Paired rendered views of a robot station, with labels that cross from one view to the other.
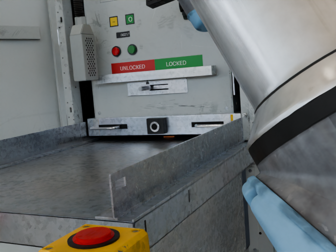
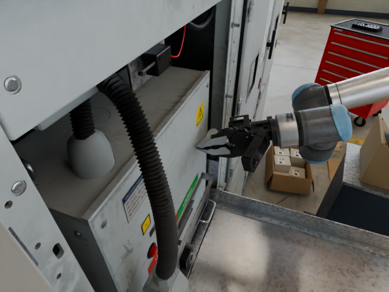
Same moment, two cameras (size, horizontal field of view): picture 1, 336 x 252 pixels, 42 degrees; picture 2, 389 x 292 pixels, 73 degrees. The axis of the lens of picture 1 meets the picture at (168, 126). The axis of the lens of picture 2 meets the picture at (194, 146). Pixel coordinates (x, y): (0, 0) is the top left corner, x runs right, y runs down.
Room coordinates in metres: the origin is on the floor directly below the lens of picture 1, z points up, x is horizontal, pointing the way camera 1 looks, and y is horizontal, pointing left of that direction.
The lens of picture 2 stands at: (1.39, 0.45, 1.67)
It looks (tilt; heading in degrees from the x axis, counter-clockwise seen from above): 39 degrees down; 265
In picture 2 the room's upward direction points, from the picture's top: straight up
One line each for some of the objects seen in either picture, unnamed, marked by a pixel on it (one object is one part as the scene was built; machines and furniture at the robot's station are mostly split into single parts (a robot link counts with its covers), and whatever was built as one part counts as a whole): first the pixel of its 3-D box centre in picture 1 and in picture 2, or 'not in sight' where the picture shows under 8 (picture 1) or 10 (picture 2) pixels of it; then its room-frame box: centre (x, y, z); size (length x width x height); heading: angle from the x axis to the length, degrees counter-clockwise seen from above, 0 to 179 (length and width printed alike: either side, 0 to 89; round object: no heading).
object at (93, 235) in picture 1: (94, 240); not in sight; (0.41, 0.08, 0.90); 0.04 x 0.04 x 0.02
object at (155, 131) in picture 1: (156, 125); (187, 256); (1.37, 0.04, 0.90); 0.06 x 0.03 x 0.05; 64
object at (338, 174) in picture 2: not in sight; (351, 216); (0.38, -0.40, 0.37); 0.32 x 0.30 x 0.73; 57
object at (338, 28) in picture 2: not in sight; (359, 69); (-0.65, -2.11, 0.51); 0.70 x 0.48 x 1.03; 121
